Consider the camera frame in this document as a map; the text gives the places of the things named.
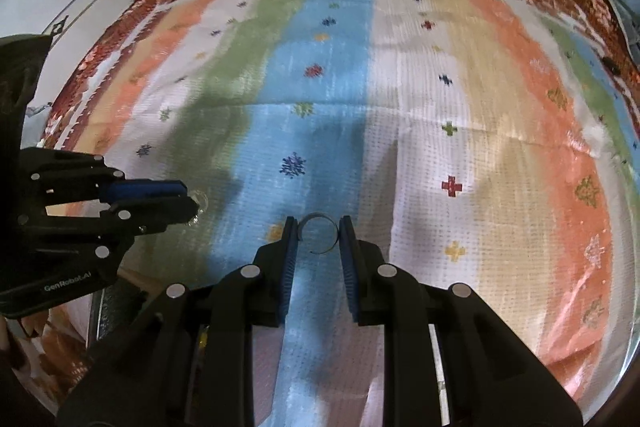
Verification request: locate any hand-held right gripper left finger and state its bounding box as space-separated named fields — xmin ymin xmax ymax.
xmin=57 ymin=216 xmax=301 ymax=427

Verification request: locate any silver ring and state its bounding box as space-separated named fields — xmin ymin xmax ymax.
xmin=298 ymin=211 xmax=341 ymax=256

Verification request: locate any pastel striped mat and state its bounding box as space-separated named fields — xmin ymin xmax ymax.
xmin=60 ymin=0 xmax=640 ymax=427

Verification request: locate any white bead bracelet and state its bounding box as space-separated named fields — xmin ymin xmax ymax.
xmin=187 ymin=189 xmax=209 ymax=228

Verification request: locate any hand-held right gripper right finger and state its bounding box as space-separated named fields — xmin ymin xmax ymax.
xmin=339 ymin=216 xmax=583 ymax=427

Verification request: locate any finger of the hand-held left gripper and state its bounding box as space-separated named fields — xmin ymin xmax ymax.
xmin=17 ymin=195 xmax=202 ymax=259
xmin=20 ymin=148 xmax=189 ymax=205

